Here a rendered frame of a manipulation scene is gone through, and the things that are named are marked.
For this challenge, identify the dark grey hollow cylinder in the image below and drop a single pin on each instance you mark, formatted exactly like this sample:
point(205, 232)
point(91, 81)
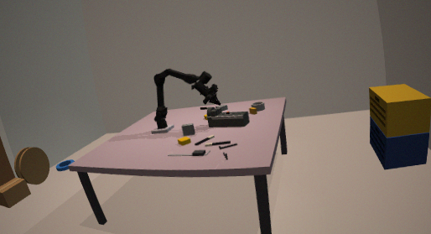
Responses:
point(259, 105)

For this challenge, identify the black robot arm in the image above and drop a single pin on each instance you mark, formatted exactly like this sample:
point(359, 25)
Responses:
point(159, 79)

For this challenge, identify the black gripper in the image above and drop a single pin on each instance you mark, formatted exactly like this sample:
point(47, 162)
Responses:
point(209, 97)

